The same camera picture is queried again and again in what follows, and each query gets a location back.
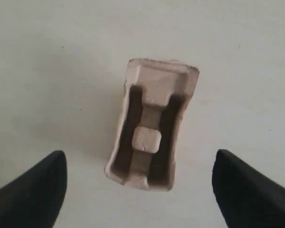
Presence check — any beige pulp cardboard tray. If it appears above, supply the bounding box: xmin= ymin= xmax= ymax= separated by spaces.
xmin=104 ymin=58 xmax=200 ymax=191

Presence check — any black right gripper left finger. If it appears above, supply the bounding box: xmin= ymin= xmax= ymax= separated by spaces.
xmin=0 ymin=151 xmax=67 ymax=228

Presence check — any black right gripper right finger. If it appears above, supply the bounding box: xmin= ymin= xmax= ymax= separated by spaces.
xmin=212 ymin=149 xmax=285 ymax=228

